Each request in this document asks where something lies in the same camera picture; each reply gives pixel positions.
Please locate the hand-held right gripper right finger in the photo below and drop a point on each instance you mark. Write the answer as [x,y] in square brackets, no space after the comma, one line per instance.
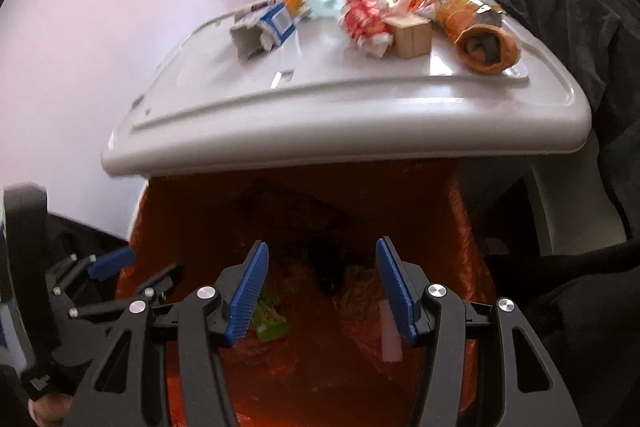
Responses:
[397,294]

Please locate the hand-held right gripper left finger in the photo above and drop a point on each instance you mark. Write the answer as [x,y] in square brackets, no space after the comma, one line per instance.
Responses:
[247,294]

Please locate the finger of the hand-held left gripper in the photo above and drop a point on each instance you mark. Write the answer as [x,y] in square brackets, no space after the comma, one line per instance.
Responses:
[112,263]
[160,282]

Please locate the orange trash bag bin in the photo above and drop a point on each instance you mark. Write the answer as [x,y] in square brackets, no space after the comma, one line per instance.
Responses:
[210,217]

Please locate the person's left hand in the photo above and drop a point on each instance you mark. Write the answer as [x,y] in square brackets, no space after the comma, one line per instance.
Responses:
[47,411]

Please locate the green packet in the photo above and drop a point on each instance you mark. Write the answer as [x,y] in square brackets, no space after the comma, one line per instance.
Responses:
[270,319]

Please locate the white plastic tube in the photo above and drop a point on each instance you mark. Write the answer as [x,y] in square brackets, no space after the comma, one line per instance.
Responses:
[390,332]

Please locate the dark cloth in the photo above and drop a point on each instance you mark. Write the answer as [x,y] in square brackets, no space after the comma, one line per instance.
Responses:
[575,307]

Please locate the white plastic storage box lid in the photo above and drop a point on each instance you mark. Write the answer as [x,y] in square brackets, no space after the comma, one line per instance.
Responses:
[325,107]

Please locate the blue and white cardboard box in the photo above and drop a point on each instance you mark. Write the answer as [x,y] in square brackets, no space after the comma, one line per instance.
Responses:
[252,37]

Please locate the wooden block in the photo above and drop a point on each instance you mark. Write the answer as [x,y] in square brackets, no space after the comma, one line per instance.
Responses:
[410,37]

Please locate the rolled orange snack bag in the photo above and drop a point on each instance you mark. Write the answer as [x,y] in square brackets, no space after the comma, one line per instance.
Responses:
[485,49]

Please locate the red and white snack wrapper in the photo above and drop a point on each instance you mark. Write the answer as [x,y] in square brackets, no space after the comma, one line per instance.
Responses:
[362,21]

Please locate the white bed frame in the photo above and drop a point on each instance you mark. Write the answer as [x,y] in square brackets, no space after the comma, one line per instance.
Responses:
[560,202]

